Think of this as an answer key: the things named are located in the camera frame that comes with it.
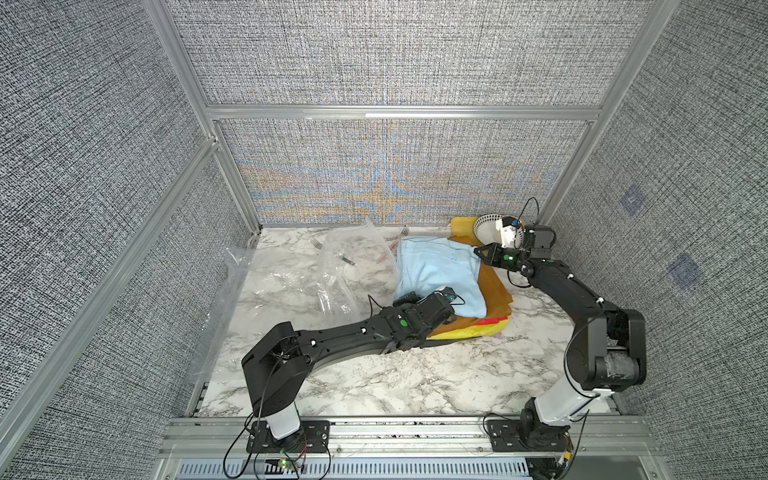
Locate light blue trousers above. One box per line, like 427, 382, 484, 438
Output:
394, 236, 487, 318

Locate mustard brown trousers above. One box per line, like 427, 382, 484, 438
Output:
434, 264, 513, 333

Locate clear plastic vacuum bag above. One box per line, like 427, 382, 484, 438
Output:
189, 221, 403, 382

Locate red textured garment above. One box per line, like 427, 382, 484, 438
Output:
473, 317, 509, 326

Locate yellow-green shorts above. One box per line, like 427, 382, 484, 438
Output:
428, 318, 510, 341

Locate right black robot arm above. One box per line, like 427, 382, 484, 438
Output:
475, 216, 647, 435

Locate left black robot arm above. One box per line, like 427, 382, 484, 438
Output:
241, 287, 463, 441

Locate white patterned bowl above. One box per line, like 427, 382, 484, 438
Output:
473, 214, 514, 245

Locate yellow plastic tray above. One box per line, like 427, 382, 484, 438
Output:
450, 217, 478, 240

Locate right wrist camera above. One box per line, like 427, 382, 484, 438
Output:
495, 216, 525, 249

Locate pink handled fork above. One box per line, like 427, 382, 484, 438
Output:
376, 225, 410, 264

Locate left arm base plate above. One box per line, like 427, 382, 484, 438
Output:
246, 420, 331, 454

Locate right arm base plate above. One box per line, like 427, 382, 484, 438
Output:
485, 418, 570, 453

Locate white slotted cable duct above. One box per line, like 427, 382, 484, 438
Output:
168, 457, 532, 479

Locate aluminium front rail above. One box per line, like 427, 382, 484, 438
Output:
157, 414, 662, 459

